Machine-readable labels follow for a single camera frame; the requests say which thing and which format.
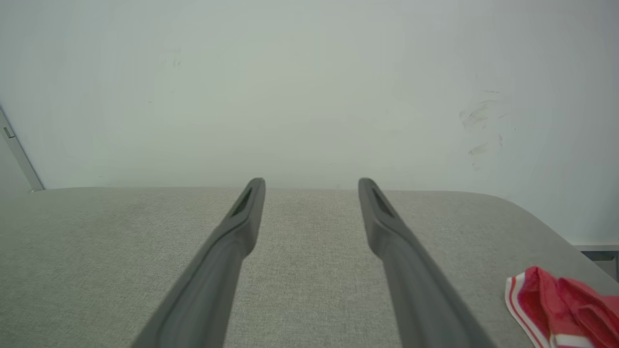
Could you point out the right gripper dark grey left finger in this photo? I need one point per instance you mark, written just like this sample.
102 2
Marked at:
208 290

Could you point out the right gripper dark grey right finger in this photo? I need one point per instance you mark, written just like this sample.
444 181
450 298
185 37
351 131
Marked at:
420 299

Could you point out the red and white garment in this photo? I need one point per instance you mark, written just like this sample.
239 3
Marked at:
566 309

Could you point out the grey fabric sofa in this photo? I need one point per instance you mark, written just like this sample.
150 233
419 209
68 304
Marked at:
314 290

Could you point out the grey baseboard strip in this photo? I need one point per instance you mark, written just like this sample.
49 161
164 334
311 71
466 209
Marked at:
602 258

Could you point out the grey door frame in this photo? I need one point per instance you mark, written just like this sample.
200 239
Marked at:
19 154

